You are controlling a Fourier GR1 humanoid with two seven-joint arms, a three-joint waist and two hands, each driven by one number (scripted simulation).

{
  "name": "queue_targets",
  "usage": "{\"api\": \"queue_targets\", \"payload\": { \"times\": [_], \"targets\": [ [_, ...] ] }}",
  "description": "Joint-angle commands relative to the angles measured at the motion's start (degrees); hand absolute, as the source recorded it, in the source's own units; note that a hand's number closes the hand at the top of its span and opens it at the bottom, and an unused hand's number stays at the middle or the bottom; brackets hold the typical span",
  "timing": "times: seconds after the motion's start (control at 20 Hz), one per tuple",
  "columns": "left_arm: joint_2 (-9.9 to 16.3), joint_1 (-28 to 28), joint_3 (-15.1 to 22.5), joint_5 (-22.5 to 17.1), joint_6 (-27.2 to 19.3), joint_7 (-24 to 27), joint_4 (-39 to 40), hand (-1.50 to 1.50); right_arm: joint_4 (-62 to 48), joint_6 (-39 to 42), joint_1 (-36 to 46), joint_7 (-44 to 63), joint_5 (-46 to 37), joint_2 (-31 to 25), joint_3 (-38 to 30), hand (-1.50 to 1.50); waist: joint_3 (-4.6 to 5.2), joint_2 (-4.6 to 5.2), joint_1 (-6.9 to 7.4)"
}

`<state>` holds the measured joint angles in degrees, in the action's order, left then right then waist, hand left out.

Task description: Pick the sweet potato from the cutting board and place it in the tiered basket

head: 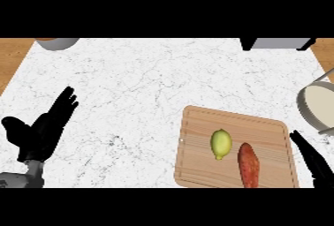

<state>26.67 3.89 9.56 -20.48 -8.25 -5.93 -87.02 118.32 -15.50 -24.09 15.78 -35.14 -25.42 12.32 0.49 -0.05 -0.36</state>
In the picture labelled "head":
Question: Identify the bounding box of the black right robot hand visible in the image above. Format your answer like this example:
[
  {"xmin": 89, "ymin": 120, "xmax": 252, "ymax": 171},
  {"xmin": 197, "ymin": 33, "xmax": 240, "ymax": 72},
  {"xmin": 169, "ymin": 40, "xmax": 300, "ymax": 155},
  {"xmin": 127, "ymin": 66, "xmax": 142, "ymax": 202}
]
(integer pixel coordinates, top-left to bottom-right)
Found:
[{"xmin": 288, "ymin": 130, "xmax": 334, "ymax": 189}]

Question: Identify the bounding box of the grey round pot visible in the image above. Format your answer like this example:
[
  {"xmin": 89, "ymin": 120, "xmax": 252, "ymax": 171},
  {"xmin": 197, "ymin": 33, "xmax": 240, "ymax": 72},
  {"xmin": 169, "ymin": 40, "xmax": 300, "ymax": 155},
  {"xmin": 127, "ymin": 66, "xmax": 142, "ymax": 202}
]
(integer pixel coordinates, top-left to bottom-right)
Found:
[{"xmin": 34, "ymin": 38, "xmax": 82, "ymax": 52}]

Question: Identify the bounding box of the red-orange sweet potato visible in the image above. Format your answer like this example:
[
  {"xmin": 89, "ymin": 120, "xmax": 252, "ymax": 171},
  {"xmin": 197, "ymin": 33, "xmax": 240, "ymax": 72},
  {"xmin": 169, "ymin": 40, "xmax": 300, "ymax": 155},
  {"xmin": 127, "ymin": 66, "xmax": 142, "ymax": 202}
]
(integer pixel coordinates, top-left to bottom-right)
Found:
[{"xmin": 237, "ymin": 142, "xmax": 262, "ymax": 189}]

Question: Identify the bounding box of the grey tiered wire basket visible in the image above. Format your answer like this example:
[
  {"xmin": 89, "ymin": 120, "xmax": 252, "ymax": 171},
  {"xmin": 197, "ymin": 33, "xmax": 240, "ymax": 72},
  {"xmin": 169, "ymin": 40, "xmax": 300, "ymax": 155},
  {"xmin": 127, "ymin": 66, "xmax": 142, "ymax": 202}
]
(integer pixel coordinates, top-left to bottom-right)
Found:
[{"xmin": 296, "ymin": 67, "xmax": 334, "ymax": 137}]

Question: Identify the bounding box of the wooden cutting board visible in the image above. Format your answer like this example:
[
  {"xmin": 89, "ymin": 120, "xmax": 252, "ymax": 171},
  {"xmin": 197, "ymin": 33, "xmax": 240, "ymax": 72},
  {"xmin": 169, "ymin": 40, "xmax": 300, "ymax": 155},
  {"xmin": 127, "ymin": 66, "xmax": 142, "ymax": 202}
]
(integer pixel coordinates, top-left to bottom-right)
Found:
[{"xmin": 173, "ymin": 104, "xmax": 302, "ymax": 189}]

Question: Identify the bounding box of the yellow-green lemon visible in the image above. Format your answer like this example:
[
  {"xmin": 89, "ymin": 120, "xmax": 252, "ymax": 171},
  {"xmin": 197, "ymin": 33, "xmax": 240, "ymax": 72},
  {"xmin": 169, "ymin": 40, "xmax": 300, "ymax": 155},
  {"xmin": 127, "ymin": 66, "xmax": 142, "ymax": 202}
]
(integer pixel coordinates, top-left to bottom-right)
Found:
[{"xmin": 210, "ymin": 128, "xmax": 234, "ymax": 162}]

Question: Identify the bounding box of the grey and black appliance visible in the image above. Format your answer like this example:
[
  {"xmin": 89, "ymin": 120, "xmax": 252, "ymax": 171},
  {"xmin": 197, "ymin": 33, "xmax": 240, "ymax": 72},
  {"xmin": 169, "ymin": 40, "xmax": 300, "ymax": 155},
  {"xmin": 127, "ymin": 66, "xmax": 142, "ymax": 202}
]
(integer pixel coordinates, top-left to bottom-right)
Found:
[{"xmin": 240, "ymin": 38, "xmax": 318, "ymax": 52}]

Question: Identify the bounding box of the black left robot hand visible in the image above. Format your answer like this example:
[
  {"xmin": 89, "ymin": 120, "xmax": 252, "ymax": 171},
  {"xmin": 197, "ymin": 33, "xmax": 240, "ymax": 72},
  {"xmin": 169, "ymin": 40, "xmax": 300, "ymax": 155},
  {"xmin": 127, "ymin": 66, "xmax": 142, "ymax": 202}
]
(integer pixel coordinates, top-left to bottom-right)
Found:
[{"xmin": 0, "ymin": 86, "xmax": 82, "ymax": 163}]

